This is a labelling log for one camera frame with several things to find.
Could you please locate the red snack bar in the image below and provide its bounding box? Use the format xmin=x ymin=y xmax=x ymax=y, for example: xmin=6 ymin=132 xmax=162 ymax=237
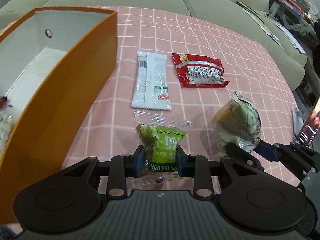
xmin=0 ymin=96 xmax=8 ymax=109

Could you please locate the clear nut snack packet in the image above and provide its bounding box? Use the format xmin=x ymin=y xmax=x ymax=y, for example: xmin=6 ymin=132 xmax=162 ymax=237
xmin=0 ymin=109 xmax=14 ymax=155

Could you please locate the red snack packet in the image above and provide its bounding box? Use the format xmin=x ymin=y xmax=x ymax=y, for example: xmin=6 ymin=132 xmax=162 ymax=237
xmin=172 ymin=53 xmax=229 ymax=88

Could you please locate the beige sofa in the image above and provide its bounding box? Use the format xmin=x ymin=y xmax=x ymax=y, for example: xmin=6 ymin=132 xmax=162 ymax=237
xmin=1 ymin=0 xmax=307 ymax=89

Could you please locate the green raisin packet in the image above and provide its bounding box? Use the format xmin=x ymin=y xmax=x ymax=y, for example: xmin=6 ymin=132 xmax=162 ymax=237
xmin=133 ymin=110 xmax=191 ymax=176

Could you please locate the orange cardboard box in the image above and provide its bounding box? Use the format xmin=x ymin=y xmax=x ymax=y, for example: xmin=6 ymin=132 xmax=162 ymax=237
xmin=1 ymin=7 xmax=118 ymax=224

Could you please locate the white snack bar wrapper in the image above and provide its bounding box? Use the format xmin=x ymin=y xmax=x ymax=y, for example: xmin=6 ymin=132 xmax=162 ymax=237
xmin=131 ymin=51 xmax=171 ymax=111

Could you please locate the silver green snack bag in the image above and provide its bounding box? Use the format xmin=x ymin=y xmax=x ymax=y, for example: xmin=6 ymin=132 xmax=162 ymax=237
xmin=214 ymin=90 xmax=261 ymax=157

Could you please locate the pink checkered tablecloth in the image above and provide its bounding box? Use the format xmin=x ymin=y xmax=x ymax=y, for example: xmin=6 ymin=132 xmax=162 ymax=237
xmin=4 ymin=4 xmax=305 ymax=233

